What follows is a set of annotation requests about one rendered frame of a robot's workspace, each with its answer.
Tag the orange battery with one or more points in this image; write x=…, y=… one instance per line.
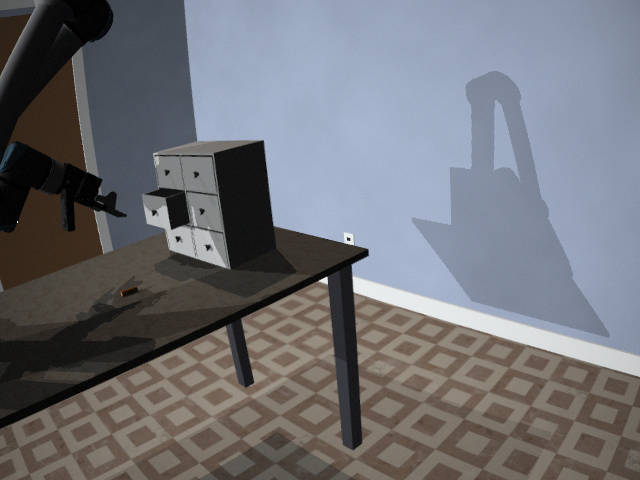
x=129, y=291

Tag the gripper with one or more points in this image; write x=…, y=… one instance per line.
x=82, y=182

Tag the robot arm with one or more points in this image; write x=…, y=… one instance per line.
x=46, y=46

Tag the grey chest of drawers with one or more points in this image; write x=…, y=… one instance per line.
x=243, y=194

